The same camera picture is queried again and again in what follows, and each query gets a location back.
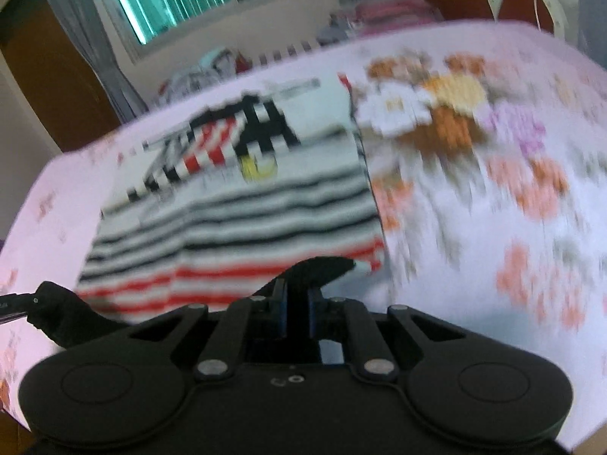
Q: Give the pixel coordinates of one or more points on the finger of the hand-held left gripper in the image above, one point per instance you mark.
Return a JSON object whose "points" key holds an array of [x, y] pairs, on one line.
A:
{"points": [[14, 305]]}

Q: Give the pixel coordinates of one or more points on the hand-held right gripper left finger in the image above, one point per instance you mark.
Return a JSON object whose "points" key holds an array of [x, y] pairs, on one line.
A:
{"points": [[280, 313]]}

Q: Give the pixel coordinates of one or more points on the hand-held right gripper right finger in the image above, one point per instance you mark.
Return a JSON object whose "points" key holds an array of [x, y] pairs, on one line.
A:
{"points": [[314, 315]]}

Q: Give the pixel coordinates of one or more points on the striped knit sweater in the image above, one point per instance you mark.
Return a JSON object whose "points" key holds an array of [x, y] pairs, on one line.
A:
{"points": [[227, 218]]}

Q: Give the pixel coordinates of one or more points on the pile of grey clothes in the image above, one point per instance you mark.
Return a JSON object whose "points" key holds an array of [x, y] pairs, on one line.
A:
{"points": [[208, 68]]}

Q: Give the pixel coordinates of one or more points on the pink floral bed sheet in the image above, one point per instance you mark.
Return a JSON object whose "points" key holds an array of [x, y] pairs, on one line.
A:
{"points": [[474, 246]]}

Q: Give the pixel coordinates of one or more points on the brown wooden door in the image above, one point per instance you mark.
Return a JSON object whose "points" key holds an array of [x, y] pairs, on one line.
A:
{"points": [[47, 80]]}

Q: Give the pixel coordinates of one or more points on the grey striped cloth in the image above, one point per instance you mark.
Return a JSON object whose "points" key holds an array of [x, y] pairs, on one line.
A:
{"points": [[284, 52]]}

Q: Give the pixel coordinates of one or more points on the stack of folded bedding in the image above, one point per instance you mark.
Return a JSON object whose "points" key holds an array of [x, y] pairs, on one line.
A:
{"points": [[389, 12]]}

